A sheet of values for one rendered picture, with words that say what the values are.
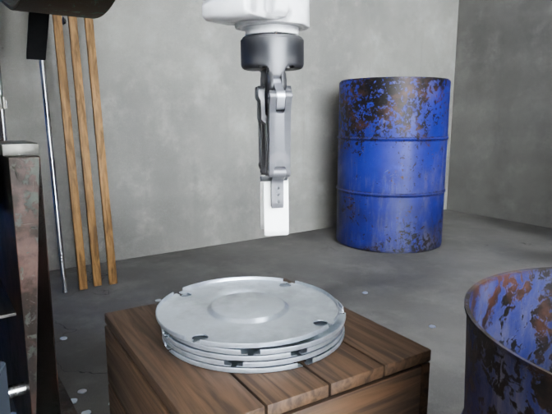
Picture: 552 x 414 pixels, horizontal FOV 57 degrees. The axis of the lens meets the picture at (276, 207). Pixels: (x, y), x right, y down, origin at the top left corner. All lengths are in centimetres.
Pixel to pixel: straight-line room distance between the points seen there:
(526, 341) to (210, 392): 44
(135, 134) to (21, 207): 161
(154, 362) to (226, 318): 12
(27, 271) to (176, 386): 42
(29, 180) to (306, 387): 59
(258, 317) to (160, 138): 190
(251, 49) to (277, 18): 5
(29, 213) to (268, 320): 47
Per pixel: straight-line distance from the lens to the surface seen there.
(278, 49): 59
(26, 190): 99
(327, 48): 316
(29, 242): 100
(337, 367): 73
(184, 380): 71
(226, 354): 72
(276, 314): 79
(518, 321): 80
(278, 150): 57
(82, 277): 221
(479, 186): 388
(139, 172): 257
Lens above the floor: 69
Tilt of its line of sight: 10 degrees down
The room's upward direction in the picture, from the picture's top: straight up
